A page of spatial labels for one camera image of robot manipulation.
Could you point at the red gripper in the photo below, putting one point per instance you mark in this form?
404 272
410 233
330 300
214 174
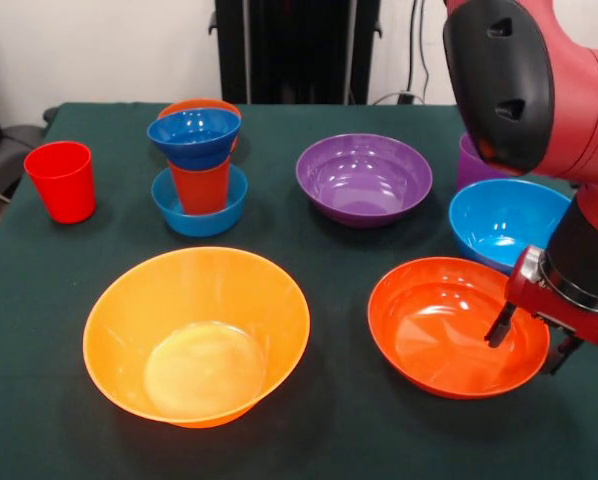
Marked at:
544 305

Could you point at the wide orange bowl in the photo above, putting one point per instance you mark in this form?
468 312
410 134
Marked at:
439 330

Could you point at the purple bowl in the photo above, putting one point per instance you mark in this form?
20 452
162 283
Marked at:
364 185

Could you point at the small light blue bowl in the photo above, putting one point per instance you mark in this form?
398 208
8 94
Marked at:
199 225

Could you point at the orange cup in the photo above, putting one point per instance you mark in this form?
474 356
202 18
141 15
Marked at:
201 190

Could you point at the small dark blue bowl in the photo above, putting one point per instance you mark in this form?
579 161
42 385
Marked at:
194 135

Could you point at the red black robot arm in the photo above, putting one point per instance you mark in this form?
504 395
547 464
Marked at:
569 100

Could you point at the large light blue bowl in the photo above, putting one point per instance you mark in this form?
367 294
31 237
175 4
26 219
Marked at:
499 225

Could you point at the purple cup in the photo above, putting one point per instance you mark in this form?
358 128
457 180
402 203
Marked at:
469 170

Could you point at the dark green table cloth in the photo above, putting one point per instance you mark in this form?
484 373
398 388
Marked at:
329 440

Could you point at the large yellow bowl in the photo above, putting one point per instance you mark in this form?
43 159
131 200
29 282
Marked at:
194 345

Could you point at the small orange bowl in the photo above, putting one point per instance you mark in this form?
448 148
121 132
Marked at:
199 103

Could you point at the red cup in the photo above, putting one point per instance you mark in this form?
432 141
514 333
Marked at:
61 185

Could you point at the black office chair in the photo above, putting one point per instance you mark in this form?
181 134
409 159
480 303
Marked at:
9 145

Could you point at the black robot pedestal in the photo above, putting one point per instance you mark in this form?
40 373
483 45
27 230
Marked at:
299 50

